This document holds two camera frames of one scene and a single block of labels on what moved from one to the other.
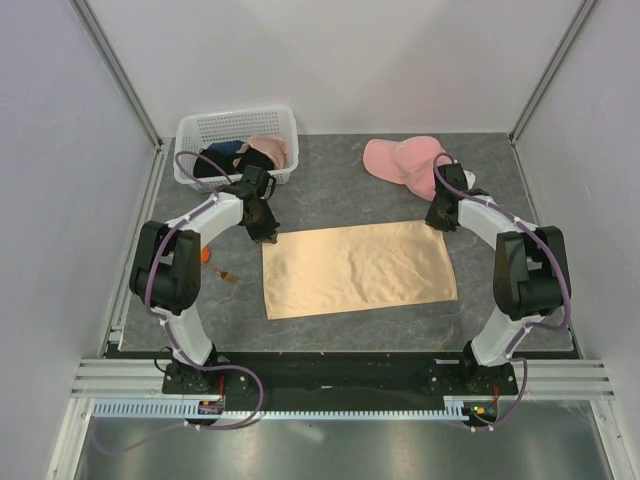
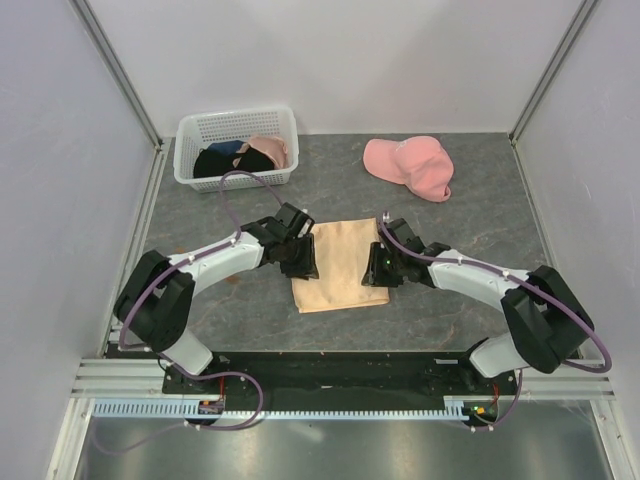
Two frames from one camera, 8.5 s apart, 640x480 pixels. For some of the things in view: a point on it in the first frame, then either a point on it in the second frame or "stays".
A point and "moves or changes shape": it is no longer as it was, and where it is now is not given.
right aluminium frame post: [577, 24] stays
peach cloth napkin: [343, 269] moves or changes shape
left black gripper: [268, 232] -> [307, 266]
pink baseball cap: [410, 161] stays
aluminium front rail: [143, 378] stays
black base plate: [337, 381] stays
